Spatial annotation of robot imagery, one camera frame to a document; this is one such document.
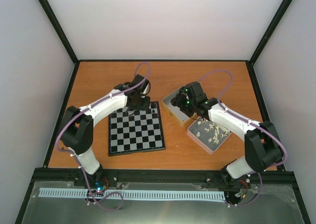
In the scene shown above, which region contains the light blue cable duct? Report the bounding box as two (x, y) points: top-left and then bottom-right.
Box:
(38, 188), (225, 202)

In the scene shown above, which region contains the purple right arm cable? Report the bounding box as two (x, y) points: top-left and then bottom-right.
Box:
(198, 70), (288, 168)

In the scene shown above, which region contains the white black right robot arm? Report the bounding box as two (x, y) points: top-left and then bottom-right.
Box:
(171, 81), (287, 184)

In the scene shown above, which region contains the black frame post right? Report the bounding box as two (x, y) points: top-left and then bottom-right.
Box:
(249, 0), (293, 67)

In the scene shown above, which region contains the black white chess board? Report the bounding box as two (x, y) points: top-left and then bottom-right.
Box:
(108, 101), (165, 156)

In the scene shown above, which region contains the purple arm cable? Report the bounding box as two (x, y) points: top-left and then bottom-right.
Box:
(198, 70), (288, 168)
(56, 62), (151, 192)

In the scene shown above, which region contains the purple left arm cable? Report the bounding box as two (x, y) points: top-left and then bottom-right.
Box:
(56, 62), (151, 192)

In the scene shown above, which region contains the gold metal tin box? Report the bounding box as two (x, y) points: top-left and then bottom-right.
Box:
(162, 86), (198, 127)

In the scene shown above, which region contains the black frame post left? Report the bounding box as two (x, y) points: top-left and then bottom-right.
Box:
(38, 0), (79, 64)

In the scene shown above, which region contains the black frame post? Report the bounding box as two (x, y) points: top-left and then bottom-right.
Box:
(38, 0), (79, 64)
(249, 0), (293, 67)

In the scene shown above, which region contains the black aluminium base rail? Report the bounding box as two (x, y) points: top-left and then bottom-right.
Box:
(32, 168), (296, 191)

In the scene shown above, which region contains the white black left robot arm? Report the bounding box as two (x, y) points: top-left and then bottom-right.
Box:
(55, 75), (151, 186)

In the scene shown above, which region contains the purple cable loop bottom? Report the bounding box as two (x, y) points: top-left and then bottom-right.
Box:
(83, 182), (124, 211)

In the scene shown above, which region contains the silver tin lid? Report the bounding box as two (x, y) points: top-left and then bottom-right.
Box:
(187, 117), (232, 154)

